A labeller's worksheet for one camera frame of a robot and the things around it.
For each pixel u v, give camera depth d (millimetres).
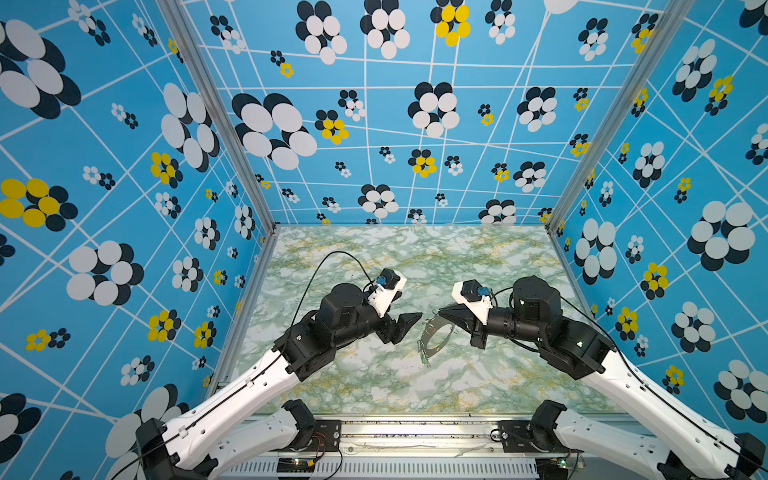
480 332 535
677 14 678
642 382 428
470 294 502
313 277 1064
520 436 727
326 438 724
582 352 455
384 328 578
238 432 539
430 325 605
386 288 550
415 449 725
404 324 569
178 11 685
